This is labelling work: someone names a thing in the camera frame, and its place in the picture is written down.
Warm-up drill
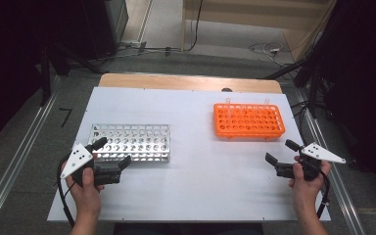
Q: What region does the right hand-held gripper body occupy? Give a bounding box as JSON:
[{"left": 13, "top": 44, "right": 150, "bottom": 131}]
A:
[{"left": 274, "top": 142, "right": 347, "bottom": 182}]

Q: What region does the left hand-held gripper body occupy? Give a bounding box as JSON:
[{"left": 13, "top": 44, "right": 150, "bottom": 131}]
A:
[{"left": 60, "top": 142, "right": 122, "bottom": 187}]

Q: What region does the metal test tube rack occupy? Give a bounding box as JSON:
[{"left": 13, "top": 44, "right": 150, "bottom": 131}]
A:
[{"left": 87, "top": 122, "right": 171, "bottom": 164}]

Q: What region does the orange test tube rack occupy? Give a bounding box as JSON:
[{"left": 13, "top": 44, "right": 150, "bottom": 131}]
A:
[{"left": 212, "top": 103, "right": 287, "bottom": 140}]

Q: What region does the person's left hand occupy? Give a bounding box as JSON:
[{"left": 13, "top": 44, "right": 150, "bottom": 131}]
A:
[{"left": 66, "top": 161, "right": 106, "bottom": 219}]

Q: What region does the person's right hand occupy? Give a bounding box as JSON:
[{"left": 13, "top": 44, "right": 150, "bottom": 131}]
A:
[{"left": 288, "top": 155, "right": 333, "bottom": 210}]

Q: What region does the black metal stand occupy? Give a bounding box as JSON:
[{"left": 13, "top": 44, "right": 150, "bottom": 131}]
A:
[
  {"left": 38, "top": 42, "right": 107, "bottom": 107},
  {"left": 262, "top": 58, "right": 329, "bottom": 119}
]

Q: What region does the wooden table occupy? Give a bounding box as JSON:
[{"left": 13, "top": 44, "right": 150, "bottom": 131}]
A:
[{"left": 97, "top": 72, "right": 283, "bottom": 95}]

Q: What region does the dark curtain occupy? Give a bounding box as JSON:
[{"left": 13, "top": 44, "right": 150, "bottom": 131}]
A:
[
  {"left": 306, "top": 0, "right": 376, "bottom": 197},
  {"left": 0, "top": 0, "right": 86, "bottom": 153}
]

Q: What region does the black cabinet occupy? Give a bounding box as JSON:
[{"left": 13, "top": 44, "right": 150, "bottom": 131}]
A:
[{"left": 79, "top": 0, "right": 130, "bottom": 63}]

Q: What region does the beige wooden shelf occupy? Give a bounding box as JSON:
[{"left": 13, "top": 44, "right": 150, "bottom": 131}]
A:
[{"left": 180, "top": 0, "right": 337, "bottom": 63}]

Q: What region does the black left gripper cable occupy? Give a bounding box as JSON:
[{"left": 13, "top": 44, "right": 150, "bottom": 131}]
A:
[{"left": 56, "top": 153, "right": 76, "bottom": 229}]

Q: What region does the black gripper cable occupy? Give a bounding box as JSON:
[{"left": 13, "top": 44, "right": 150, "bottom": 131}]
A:
[
  {"left": 316, "top": 167, "right": 331, "bottom": 219},
  {"left": 56, "top": 153, "right": 76, "bottom": 229}
]

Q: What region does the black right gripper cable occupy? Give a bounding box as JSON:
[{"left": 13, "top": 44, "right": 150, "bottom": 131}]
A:
[{"left": 316, "top": 167, "right": 331, "bottom": 219}]

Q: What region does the aluminium floor rail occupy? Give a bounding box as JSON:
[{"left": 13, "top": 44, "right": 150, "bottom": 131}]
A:
[
  {"left": 0, "top": 76, "right": 63, "bottom": 235},
  {"left": 295, "top": 91, "right": 367, "bottom": 235}
]

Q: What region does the white floor cable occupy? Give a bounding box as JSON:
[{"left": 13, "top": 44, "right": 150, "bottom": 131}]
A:
[{"left": 248, "top": 41, "right": 296, "bottom": 69}]

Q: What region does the black hanging cable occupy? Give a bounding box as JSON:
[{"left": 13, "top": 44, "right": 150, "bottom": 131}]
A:
[{"left": 184, "top": 0, "right": 205, "bottom": 53}]

